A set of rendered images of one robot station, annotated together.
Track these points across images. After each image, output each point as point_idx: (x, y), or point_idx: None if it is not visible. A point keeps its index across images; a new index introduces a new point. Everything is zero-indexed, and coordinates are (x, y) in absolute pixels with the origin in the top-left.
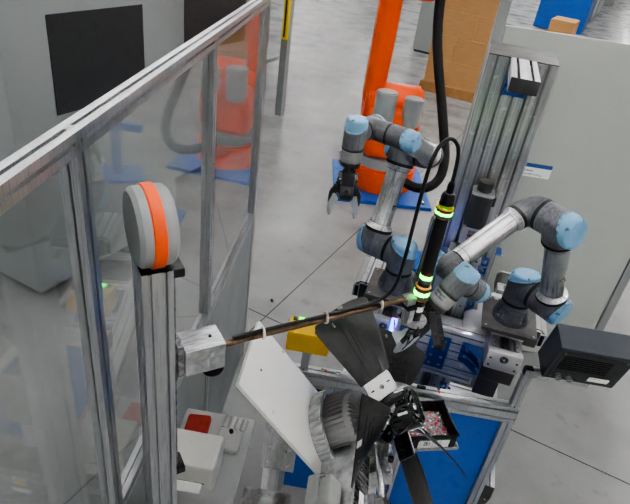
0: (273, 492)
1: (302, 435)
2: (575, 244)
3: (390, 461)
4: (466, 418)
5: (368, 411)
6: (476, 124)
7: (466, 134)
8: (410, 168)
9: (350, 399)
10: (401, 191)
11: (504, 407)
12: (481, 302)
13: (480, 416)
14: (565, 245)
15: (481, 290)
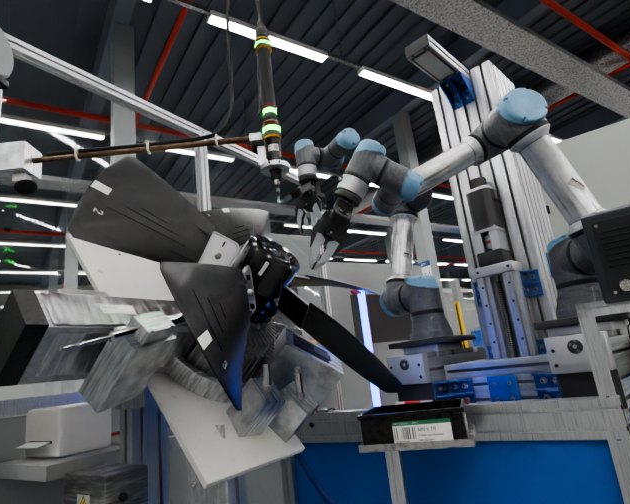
0: (128, 464)
1: None
2: (533, 113)
3: (261, 361)
4: (541, 455)
5: (137, 174)
6: (448, 146)
7: None
8: (409, 213)
9: None
10: (411, 239)
11: (587, 400)
12: (414, 191)
13: (557, 436)
14: (514, 114)
15: (398, 167)
